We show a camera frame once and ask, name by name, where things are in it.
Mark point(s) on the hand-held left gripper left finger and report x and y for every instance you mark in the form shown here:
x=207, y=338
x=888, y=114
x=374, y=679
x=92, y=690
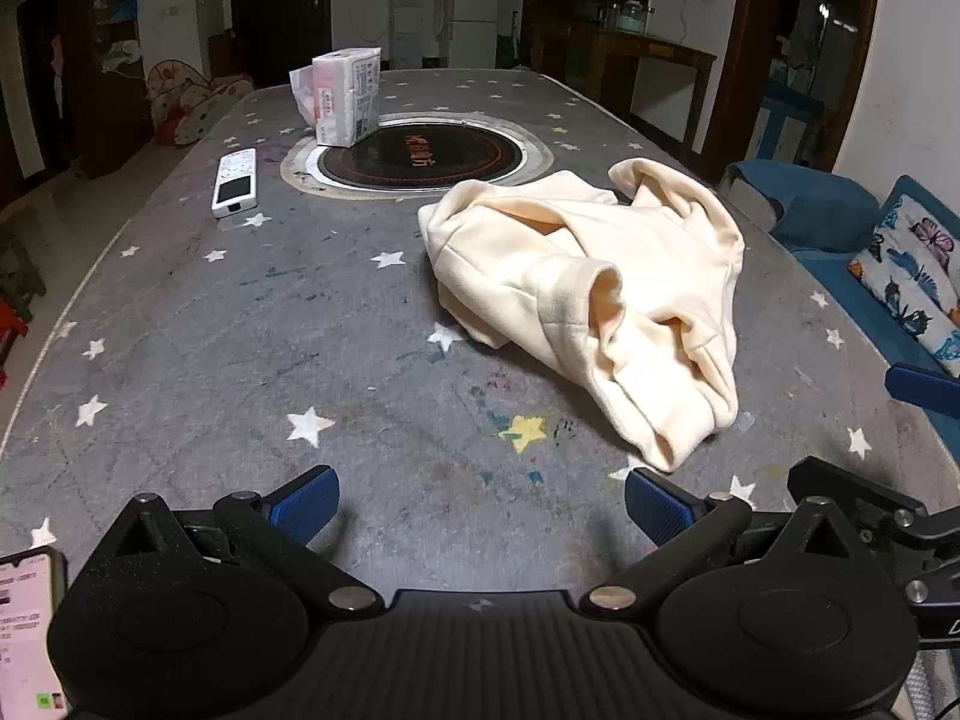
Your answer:
x=304, y=502

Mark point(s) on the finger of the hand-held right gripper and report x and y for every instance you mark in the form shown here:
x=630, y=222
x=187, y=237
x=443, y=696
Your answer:
x=847, y=487
x=915, y=384

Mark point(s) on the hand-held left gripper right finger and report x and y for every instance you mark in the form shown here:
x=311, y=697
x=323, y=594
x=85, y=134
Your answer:
x=656, y=510

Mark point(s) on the cream sweatshirt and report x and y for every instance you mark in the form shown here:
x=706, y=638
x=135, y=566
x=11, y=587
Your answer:
x=540, y=262

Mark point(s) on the butterfly print cushion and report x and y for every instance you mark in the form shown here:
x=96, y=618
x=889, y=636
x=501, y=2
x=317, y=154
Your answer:
x=911, y=270

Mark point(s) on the blue sofa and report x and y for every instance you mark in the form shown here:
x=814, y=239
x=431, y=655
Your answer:
x=825, y=270

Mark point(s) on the grey star-print tablecloth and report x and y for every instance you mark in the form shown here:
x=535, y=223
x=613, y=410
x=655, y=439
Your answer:
x=225, y=360

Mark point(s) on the small blue cabinet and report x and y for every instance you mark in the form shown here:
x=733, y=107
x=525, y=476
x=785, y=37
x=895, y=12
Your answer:
x=787, y=124

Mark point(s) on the black smartphone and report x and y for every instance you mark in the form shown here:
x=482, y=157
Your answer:
x=26, y=630

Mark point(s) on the white remote control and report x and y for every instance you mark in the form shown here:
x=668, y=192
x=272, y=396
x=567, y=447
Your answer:
x=235, y=184

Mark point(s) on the red stool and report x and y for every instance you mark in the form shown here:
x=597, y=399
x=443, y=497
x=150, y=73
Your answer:
x=11, y=330

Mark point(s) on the round black induction cooktop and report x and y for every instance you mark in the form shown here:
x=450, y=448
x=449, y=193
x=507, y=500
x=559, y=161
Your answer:
x=420, y=161

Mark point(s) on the white tissue pack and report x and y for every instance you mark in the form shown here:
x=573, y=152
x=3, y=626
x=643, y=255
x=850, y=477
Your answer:
x=349, y=97

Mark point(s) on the dark wooden side table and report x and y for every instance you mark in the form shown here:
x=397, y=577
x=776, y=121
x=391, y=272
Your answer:
x=645, y=52

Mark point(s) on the glass kettle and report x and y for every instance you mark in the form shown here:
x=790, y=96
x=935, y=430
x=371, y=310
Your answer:
x=632, y=17

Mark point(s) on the dark door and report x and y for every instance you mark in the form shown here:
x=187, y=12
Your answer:
x=277, y=7

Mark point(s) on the water dispenser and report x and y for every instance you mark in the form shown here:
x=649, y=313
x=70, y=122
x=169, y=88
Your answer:
x=406, y=7

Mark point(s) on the white refrigerator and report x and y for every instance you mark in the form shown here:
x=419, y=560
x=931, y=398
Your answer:
x=474, y=0

